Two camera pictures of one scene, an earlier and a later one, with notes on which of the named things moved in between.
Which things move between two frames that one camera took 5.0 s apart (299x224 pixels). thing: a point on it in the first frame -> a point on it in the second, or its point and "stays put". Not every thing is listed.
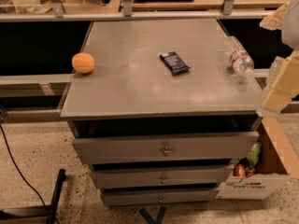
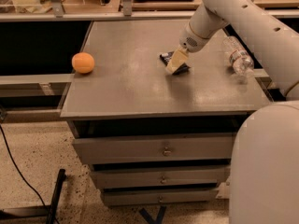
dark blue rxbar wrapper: [175, 63] stays put
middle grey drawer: [159, 176] stays put
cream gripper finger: [285, 87] -> [177, 59]
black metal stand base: [49, 211] stays put
